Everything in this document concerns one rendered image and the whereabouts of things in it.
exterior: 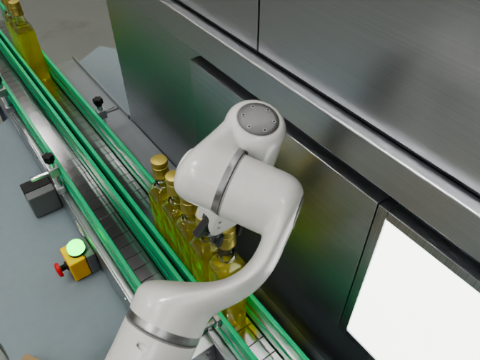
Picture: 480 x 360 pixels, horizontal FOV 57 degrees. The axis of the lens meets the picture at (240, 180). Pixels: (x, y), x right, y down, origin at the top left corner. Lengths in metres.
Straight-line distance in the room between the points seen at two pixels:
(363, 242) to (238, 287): 0.27
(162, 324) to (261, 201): 0.16
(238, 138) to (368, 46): 0.19
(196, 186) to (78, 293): 0.81
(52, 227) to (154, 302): 0.96
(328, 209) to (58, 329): 0.76
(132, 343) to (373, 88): 0.40
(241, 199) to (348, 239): 0.28
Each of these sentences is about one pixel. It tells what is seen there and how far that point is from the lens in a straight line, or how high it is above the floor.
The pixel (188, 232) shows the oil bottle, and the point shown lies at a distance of 0.87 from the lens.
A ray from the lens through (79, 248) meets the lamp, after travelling 1.20.
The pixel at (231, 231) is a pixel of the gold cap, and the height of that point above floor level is 1.18.
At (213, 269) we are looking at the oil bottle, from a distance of 0.82.
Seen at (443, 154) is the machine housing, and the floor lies 1.42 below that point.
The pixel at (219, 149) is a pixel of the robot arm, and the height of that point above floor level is 1.44.
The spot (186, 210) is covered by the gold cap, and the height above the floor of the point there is 1.13.
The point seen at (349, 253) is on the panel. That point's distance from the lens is 0.72.
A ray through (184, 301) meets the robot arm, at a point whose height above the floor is 1.36.
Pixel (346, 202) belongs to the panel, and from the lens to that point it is 0.66.
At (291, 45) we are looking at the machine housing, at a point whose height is 1.44.
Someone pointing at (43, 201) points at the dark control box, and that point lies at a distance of 1.41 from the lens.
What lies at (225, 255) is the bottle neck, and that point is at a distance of 0.79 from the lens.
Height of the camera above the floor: 1.76
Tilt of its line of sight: 45 degrees down
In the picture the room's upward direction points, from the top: straight up
